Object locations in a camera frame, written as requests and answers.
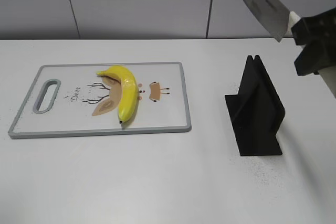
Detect white grey-rimmed cutting board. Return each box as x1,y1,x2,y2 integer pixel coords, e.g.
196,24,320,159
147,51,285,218
8,62,191,139

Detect yellow plastic banana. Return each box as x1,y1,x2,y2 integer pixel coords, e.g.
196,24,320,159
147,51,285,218
96,65,139,124

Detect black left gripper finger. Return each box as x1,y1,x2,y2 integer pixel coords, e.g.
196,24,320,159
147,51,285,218
294,40,335,76

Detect white-handled kitchen knife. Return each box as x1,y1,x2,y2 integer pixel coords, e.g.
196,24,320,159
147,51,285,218
243,0,335,94

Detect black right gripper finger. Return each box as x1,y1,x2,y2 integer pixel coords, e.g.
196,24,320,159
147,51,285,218
291,7,335,46

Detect black knife stand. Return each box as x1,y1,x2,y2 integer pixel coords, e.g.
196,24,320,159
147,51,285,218
224,55,285,156

